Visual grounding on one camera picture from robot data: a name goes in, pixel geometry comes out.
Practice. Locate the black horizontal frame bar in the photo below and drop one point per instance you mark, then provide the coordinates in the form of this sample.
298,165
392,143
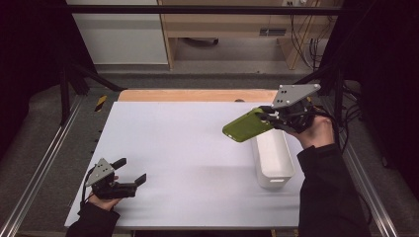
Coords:
197,10

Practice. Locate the white plastic storage bin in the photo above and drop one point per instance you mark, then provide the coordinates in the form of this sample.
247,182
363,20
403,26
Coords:
273,158

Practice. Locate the aluminium rail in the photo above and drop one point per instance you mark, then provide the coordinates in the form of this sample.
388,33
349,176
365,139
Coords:
369,184
39,171

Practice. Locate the green phone case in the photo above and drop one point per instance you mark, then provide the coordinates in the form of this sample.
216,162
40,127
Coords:
245,126

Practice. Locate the person's left hand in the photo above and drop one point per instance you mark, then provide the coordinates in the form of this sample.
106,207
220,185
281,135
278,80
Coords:
105,202

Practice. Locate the yellow black striped tape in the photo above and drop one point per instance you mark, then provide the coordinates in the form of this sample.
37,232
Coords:
100,103

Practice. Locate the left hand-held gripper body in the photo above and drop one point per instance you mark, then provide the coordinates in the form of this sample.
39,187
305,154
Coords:
103,181

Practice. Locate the black curtain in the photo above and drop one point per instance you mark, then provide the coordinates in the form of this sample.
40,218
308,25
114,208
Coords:
29,65
385,82

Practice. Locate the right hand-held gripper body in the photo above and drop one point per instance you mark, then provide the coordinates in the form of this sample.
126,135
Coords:
294,105

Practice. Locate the white cabinet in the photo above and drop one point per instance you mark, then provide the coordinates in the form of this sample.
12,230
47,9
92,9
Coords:
122,36

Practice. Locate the grey power strip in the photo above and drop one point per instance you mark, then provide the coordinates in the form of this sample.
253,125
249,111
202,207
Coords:
272,32

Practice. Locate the light wooden desk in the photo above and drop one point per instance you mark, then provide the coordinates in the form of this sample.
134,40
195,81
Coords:
230,23

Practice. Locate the person's right hand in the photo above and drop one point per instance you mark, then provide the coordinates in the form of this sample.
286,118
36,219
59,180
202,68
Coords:
316,133

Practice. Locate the light wooden board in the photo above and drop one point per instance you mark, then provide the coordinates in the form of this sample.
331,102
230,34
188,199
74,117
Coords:
197,95

